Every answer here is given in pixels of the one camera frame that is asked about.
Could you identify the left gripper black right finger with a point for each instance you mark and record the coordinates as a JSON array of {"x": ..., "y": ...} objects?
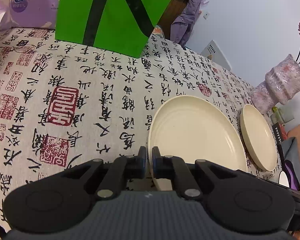
[{"x": 234, "y": 199}]

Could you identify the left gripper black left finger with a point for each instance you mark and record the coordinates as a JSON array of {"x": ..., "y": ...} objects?
[{"x": 61, "y": 201}]

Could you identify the small cream plate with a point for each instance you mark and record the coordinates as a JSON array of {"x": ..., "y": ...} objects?
[{"x": 258, "y": 138}]

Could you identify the large cream plate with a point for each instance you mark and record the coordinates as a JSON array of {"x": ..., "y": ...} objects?
[{"x": 192, "y": 128}]

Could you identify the white bowl black rim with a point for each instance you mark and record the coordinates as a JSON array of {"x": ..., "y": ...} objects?
[{"x": 283, "y": 179}]

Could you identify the grey purple cloth pouch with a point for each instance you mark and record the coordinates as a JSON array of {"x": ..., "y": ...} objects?
[{"x": 289, "y": 155}]

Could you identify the calligraphy print tablecloth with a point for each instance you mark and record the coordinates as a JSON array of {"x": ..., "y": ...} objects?
[{"x": 62, "y": 104}]

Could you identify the pink textured vase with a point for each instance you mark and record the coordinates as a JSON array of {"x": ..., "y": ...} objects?
[{"x": 280, "y": 85}]

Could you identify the white book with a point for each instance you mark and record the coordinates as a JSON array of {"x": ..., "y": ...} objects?
[{"x": 215, "y": 54}]

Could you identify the purple jacket on chair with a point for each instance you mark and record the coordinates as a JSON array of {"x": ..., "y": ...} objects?
[{"x": 182, "y": 26}]

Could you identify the green paper bag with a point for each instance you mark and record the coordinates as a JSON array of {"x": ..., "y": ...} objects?
[{"x": 121, "y": 26}]

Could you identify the purple tissue pack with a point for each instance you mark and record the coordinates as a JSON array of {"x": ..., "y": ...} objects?
[{"x": 28, "y": 13}]

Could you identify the brown wooden chair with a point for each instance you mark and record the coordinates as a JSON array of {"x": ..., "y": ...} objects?
[{"x": 172, "y": 11}]

